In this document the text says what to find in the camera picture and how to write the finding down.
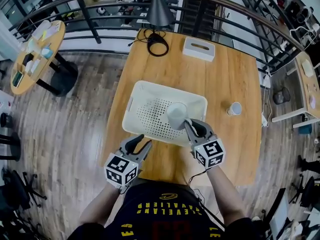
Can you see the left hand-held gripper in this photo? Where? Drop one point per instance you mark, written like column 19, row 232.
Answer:
column 121, row 170

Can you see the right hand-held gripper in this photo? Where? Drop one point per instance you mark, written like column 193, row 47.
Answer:
column 210, row 154

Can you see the white mug with handle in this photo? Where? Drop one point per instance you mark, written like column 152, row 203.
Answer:
column 177, row 114

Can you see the white perforated plastic basket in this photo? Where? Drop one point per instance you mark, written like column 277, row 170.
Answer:
column 147, row 114

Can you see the white printed paper cup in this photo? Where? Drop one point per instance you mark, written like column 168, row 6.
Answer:
column 235, row 108

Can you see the person's right forearm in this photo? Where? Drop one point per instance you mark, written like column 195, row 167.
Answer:
column 227, row 196

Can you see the person's left forearm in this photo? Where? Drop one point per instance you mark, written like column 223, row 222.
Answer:
column 100, row 204

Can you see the white tissue box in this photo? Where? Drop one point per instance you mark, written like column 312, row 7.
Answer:
column 198, row 49

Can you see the white power strip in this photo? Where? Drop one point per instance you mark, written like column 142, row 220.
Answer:
column 264, row 120

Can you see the person's dark jersey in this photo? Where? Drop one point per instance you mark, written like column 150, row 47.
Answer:
column 165, row 216

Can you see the white extension socket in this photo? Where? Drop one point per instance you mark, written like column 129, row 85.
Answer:
column 266, row 81

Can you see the black mesh wastebasket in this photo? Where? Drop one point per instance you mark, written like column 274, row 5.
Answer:
column 281, row 96

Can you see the round wooden table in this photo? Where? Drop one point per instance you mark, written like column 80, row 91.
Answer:
column 63, row 80

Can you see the teal bin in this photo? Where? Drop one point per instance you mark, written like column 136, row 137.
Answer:
column 305, row 129

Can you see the black computer monitor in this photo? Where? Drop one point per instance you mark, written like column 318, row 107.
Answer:
column 278, row 214

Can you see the wooden table with white legs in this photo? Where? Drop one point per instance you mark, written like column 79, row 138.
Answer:
column 306, row 89

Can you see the black staircase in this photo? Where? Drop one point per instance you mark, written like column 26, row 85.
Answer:
column 197, row 16

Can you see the pale pink notepad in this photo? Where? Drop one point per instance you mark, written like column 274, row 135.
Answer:
column 312, row 101

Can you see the black office chair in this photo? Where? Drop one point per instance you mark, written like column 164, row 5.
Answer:
column 20, row 189
column 307, row 191

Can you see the black desk lamp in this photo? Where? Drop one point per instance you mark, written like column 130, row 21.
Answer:
column 160, row 11

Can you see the light blue packet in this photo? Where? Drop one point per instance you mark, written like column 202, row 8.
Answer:
column 46, row 52

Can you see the black round container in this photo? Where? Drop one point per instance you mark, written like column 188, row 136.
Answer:
column 6, row 120

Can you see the clear plastic container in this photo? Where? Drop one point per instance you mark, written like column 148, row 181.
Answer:
column 41, row 29

